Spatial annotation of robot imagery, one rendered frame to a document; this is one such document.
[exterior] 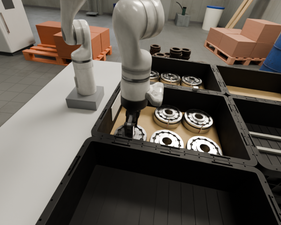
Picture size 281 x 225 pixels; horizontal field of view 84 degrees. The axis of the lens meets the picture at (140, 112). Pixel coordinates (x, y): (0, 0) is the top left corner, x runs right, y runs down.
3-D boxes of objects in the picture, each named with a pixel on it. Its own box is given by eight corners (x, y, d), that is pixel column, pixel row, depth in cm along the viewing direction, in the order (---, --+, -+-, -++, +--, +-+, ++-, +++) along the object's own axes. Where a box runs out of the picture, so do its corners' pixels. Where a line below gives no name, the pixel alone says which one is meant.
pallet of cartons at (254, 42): (267, 68, 335) (293, 27, 284) (216, 63, 336) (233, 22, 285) (240, 47, 444) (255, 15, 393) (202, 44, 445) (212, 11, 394)
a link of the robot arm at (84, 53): (83, 17, 67) (89, 56, 78) (60, 18, 63) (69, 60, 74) (91, 21, 61) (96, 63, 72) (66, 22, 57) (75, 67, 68)
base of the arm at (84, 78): (76, 94, 79) (68, 62, 69) (81, 85, 87) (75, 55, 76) (94, 96, 80) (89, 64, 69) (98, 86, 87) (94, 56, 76)
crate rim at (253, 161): (89, 140, 39) (88, 134, 38) (121, 84, 62) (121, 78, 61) (254, 173, 36) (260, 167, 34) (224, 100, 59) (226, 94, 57)
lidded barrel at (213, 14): (218, 31, 593) (227, 8, 545) (202, 30, 594) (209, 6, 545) (214, 28, 640) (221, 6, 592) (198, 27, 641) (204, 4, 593)
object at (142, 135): (109, 145, 45) (109, 144, 44) (119, 122, 52) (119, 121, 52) (143, 152, 44) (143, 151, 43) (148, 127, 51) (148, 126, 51)
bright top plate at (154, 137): (150, 156, 43) (150, 154, 43) (149, 129, 51) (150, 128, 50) (185, 159, 43) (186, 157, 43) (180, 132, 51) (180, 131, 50)
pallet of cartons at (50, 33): (112, 52, 341) (111, 27, 309) (98, 70, 269) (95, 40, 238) (53, 45, 347) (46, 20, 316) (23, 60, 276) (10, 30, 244)
